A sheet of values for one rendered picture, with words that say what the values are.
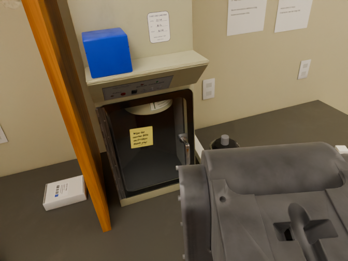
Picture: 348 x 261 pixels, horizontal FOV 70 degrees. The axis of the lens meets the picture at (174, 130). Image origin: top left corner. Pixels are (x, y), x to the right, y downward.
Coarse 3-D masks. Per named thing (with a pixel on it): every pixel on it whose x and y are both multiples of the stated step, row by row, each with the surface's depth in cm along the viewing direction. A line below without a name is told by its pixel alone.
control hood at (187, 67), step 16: (144, 64) 66; (160, 64) 66; (176, 64) 65; (192, 64) 65; (96, 80) 59; (112, 80) 61; (128, 80) 63; (176, 80) 72; (192, 80) 75; (96, 96) 67
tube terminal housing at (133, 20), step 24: (72, 0) 59; (96, 0) 61; (120, 0) 63; (144, 0) 64; (168, 0) 66; (96, 24) 64; (120, 24) 65; (144, 24) 67; (144, 48) 71; (168, 48) 73; (192, 48) 75; (144, 96) 78; (168, 192) 103
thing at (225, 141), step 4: (224, 136) 88; (228, 136) 88; (216, 140) 92; (220, 140) 91; (224, 140) 88; (228, 140) 88; (232, 140) 91; (212, 144) 91; (216, 144) 89; (220, 144) 89; (224, 144) 89; (228, 144) 89; (232, 144) 89; (236, 144) 90; (212, 148) 90; (216, 148) 88; (220, 148) 88; (224, 148) 87
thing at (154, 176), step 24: (168, 96) 79; (192, 96) 82; (120, 120) 78; (144, 120) 81; (168, 120) 84; (192, 120) 87; (120, 144) 83; (168, 144) 89; (192, 144) 93; (120, 168) 88; (144, 168) 91; (168, 168) 95; (144, 192) 97
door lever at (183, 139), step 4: (180, 140) 90; (184, 140) 88; (184, 144) 86; (188, 144) 86; (184, 148) 88; (188, 148) 86; (188, 152) 87; (188, 156) 88; (188, 160) 89; (188, 164) 90
